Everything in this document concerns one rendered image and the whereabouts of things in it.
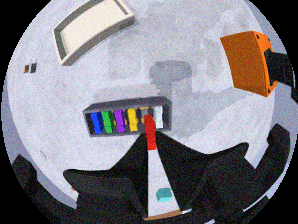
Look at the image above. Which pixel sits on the white shallow tray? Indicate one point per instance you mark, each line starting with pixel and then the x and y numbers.
pixel 87 25

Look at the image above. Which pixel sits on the yellow fuse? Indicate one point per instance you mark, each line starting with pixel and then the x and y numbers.
pixel 132 119

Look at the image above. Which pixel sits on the small turquoise block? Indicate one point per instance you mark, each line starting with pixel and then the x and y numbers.
pixel 164 194

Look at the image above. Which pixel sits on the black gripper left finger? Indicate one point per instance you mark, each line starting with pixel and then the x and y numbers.
pixel 126 179

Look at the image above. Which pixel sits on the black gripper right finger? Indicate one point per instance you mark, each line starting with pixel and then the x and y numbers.
pixel 187 170

